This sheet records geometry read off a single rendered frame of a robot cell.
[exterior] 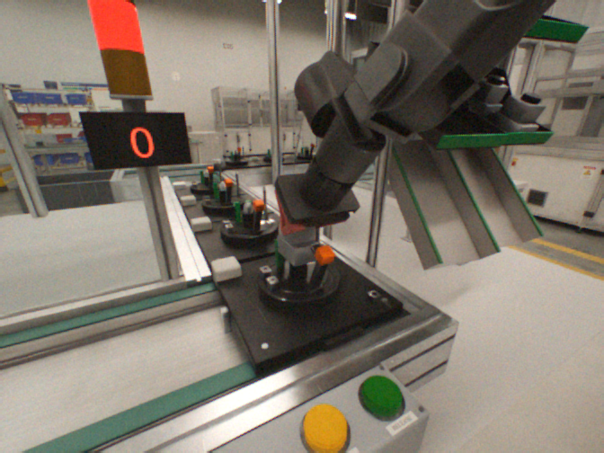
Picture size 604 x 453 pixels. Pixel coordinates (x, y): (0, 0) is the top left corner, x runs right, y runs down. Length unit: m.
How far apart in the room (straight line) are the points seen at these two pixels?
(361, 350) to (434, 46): 0.33
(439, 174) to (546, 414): 0.42
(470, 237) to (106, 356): 0.64
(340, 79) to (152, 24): 10.91
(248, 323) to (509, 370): 0.42
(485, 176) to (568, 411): 0.46
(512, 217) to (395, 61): 0.56
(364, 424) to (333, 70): 0.35
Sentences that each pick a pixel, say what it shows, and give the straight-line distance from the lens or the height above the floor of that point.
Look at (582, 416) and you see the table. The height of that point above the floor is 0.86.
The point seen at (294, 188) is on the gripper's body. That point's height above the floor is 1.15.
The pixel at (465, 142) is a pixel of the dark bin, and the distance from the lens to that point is 0.51.
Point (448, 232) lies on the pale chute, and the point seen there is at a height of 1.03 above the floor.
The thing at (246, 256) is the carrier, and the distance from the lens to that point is 0.58.
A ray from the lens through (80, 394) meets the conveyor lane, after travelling 0.48.
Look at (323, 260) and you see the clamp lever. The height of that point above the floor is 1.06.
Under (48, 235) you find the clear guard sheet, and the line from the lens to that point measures 0.54.
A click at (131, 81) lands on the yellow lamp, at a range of 0.45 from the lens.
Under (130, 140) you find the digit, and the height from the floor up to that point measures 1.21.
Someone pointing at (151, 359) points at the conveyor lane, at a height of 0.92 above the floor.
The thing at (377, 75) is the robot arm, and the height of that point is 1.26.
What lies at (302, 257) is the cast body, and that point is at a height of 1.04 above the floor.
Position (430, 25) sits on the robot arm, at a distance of 0.26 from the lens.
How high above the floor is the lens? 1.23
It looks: 23 degrees down
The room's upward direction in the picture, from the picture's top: straight up
